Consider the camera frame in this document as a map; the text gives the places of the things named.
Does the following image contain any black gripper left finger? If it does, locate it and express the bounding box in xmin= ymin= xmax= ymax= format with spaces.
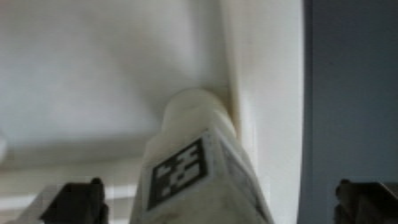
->
xmin=16 ymin=177 xmax=110 ymax=224

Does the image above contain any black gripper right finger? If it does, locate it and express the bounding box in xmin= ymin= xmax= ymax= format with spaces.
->
xmin=334 ymin=179 xmax=398 ymax=224

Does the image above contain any white leg with tag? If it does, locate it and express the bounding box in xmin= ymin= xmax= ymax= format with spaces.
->
xmin=129 ymin=89 xmax=273 ymax=224

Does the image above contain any white square tabletop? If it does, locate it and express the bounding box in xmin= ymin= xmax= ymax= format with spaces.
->
xmin=0 ymin=0 xmax=303 ymax=224

